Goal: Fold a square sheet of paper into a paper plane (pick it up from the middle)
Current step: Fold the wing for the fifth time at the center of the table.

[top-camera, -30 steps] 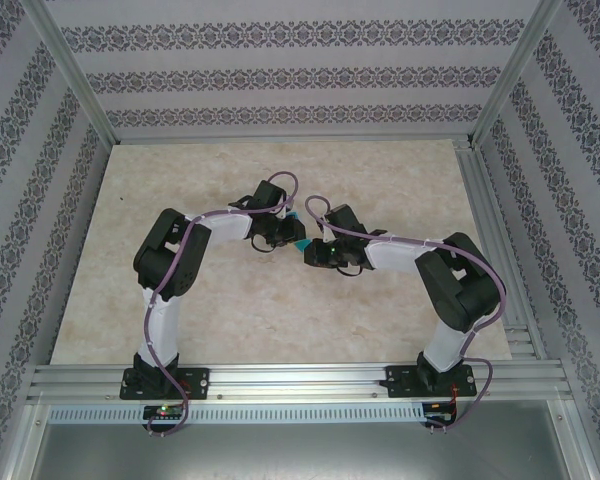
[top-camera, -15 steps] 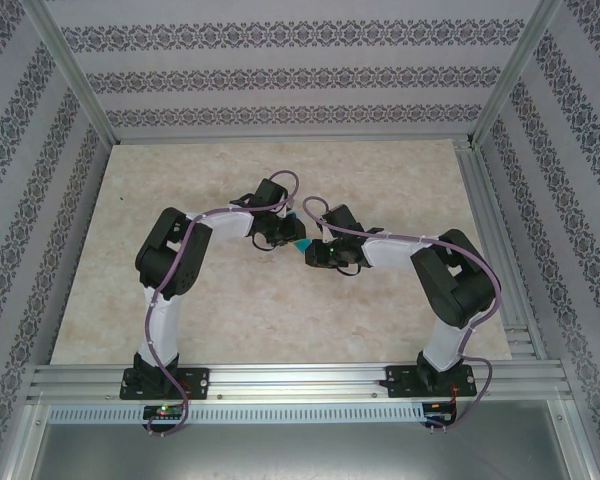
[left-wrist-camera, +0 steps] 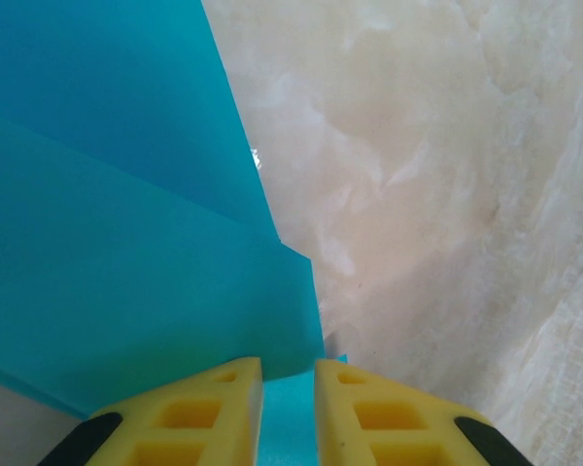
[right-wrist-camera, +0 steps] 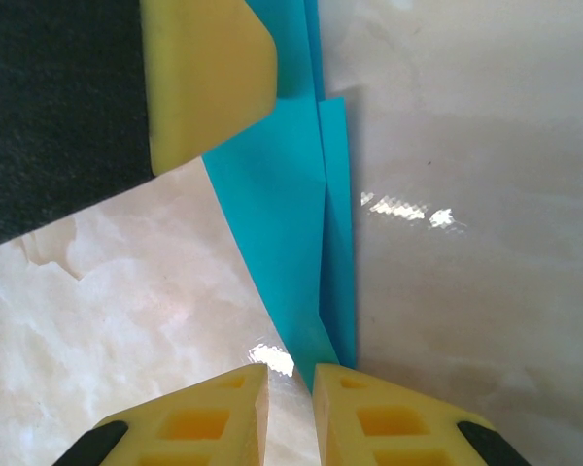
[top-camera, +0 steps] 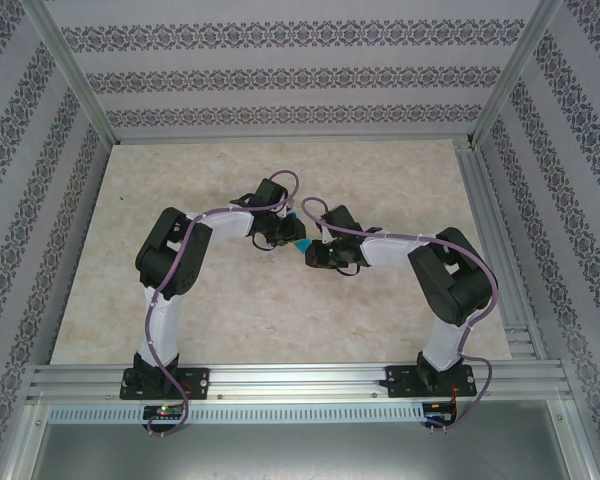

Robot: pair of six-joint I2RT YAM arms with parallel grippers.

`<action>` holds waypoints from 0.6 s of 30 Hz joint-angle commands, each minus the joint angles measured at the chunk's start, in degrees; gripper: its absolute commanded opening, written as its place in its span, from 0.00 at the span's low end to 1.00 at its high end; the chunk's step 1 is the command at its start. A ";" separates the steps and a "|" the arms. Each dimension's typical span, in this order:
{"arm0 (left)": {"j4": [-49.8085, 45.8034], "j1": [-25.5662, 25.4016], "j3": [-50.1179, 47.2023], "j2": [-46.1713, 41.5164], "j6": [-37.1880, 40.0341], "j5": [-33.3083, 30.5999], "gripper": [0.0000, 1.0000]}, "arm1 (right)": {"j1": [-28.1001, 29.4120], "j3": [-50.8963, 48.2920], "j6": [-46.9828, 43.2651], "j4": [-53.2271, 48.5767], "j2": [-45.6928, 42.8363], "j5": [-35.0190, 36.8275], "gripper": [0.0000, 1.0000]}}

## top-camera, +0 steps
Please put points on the blue paper sheet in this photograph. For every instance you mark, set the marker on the blue paper sheet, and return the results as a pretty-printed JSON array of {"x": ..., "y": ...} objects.
[{"x": 302, "y": 245}]

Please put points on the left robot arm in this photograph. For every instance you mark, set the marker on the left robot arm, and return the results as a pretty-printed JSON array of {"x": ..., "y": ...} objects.
[{"x": 175, "y": 260}]

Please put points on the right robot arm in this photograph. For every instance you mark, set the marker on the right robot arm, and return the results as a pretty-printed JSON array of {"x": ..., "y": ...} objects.
[{"x": 455, "y": 285}]

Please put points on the grey metal sheet shelf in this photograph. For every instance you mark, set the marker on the grey metal sheet shelf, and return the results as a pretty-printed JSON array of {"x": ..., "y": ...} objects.
[{"x": 300, "y": 455}]

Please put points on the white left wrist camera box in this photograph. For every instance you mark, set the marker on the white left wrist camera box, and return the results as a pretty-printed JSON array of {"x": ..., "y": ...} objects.
[{"x": 286, "y": 210}]

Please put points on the thin aluminium cross rail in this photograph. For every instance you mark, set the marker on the thin aluminium cross rail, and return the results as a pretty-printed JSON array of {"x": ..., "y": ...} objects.
[{"x": 290, "y": 138}]

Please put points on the long aluminium mounting rail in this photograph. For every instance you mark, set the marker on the long aluminium mounting rail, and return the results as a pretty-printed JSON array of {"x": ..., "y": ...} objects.
[{"x": 300, "y": 380}]

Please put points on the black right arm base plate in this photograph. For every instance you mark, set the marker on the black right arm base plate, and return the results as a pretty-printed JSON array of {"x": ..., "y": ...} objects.
[{"x": 400, "y": 382}]

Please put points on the aluminium side rail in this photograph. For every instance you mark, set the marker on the aluminium side rail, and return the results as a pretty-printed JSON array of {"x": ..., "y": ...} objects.
[{"x": 472, "y": 175}]

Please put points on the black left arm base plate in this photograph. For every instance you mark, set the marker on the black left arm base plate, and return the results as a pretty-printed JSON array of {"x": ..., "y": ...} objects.
[{"x": 197, "y": 382}]

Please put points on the aluminium frame post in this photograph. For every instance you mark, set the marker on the aluminium frame post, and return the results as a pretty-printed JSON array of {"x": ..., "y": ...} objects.
[
  {"x": 70, "y": 65},
  {"x": 517, "y": 70}
]

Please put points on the aluminium frame beam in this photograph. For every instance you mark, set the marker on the aluminium frame beam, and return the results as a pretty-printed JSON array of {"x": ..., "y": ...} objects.
[
  {"x": 27, "y": 430},
  {"x": 572, "y": 435}
]

